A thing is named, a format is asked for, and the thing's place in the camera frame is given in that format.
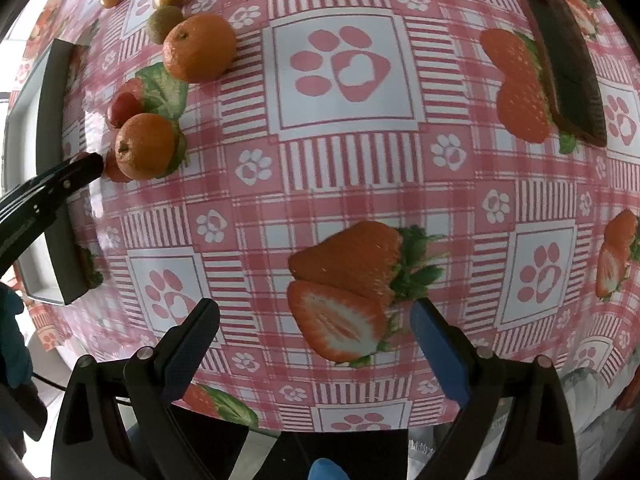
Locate teal cloth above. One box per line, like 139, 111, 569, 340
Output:
0, 282, 33, 388

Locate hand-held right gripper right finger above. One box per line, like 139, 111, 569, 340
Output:
409, 298, 581, 480

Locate white plastic bag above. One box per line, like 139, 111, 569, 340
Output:
560, 367, 640, 461

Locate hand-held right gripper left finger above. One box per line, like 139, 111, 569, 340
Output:
52, 298, 251, 480

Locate red cherry tomato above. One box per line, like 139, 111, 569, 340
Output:
107, 91, 145, 129
102, 149, 132, 184

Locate blue cloth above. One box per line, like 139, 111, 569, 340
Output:
307, 457, 351, 480

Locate grey tray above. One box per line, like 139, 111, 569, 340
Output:
2, 39, 103, 307

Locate large orange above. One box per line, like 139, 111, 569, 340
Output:
162, 12, 238, 84
114, 112, 178, 182

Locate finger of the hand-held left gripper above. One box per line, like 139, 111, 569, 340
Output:
0, 152, 104, 266

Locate red checked printed tablecloth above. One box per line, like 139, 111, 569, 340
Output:
7, 0, 640, 433

